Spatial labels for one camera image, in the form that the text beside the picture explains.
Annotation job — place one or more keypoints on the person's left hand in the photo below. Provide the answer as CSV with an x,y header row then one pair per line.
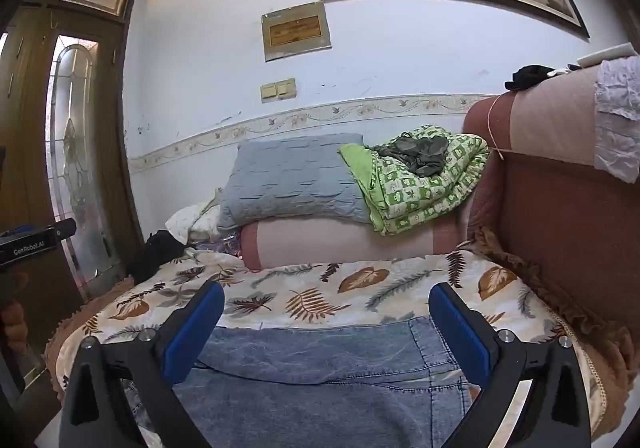
x,y
12,315

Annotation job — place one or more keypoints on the colourful printed cloth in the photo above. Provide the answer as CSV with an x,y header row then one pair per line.
x,y
220,244

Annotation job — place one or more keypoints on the black cloth bundle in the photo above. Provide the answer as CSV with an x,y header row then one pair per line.
x,y
155,255

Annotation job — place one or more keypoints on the white flat box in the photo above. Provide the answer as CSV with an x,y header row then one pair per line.
x,y
605,53

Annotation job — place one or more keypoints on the framed wall plaque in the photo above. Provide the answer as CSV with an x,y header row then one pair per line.
x,y
296,31

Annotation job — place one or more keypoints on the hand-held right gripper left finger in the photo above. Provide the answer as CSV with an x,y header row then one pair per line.
x,y
192,328

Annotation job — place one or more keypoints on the green patterned quilt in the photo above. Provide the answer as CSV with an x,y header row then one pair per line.
x,y
425,193

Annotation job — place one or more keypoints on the cream pillow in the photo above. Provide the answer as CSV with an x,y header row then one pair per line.
x,y
192,223

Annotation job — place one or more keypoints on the dark green cloth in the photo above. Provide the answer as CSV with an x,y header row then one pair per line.
x,y
420,153

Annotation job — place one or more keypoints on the white lace cloth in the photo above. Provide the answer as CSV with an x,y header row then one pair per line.
x,y
617,118

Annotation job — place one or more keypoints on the small black cloth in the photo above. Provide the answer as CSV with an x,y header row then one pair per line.
x,y
531,77

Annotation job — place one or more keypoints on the wooden door with patterned glass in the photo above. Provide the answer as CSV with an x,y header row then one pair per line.
x,y
45,153

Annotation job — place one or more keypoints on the beige wall switch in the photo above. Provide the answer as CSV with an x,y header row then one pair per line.
x,y
268,91
286,88

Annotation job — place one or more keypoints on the leaf print blanket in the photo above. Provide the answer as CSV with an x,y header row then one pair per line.
x,y
320,290

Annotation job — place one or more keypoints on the grey quilted pillow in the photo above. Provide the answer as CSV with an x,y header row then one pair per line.
x,y
290,183

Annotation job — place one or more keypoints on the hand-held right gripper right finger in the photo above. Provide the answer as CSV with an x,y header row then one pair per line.
x,y
462,330

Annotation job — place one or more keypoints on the blue denim pants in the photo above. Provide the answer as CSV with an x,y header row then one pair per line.
x,y
310,378

